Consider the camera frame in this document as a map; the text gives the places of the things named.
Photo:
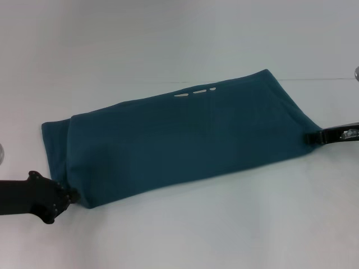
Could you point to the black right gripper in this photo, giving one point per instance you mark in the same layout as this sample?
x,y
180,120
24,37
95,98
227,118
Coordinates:
x,y
340,134

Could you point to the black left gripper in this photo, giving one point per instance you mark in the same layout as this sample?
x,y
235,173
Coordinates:
x,y
28,196

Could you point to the blue shirt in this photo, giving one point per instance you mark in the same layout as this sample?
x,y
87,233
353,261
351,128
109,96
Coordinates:
x,y
182,140

